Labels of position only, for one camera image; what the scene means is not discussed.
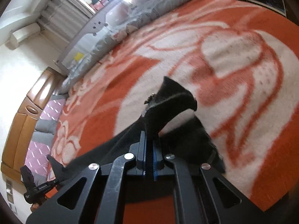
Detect pink grey pillow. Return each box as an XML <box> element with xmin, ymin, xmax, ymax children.
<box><xmin>24</xmin><ymin>94</ymin><xmax>68</xmax><ymax>186</ymax></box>

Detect person left hand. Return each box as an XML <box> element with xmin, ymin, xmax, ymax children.
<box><xmin>30</xmin><ymin>203</ymin><xmax>40</xmax><ymax>212</ymax></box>

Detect wooden headboard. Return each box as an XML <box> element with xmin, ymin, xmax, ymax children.
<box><xmin>1</xmin><ymin>67</ymin><xmax>65</xmax><ymax>184</ymax></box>

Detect grey bed guard rail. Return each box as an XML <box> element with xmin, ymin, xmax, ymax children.
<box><xmin>56</xmin><ymin>0</ymin><xmax>150</xmax><ymax>74</ymax></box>

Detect grey patterned duvet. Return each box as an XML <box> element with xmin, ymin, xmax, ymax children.
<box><xmin>59</xmin><ymin>0</ymin><xmax>191</xmax><ymax>94</ymax></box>

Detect white air conditioner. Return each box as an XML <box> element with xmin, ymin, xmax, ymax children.
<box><xmin>9</xmin><ymin>23</ymin><xmax>41</xmax><ymax>49</ymax></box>

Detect wall switch panel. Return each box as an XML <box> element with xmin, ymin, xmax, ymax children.
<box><xmin>6</xmin><ymin>180</ymin><xmax>17</xmax><ymax>215</ymax></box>

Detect black fleece pants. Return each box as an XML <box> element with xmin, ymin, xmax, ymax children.
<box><xmin>60</xmin><ymin>76</ymin><xmax>226</xmax><ymax>187</ymax></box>

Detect grey curtain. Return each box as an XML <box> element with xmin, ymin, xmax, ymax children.
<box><xmin>38</xmin><ymin>0</ymin><xmax>95</xmax><ymax>43</ymax></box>

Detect orange white floral blanket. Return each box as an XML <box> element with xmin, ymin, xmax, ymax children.
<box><xmin>51</xmin><ymin>0</ymin><xmax>298</xmax><ymax>223</ymax></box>

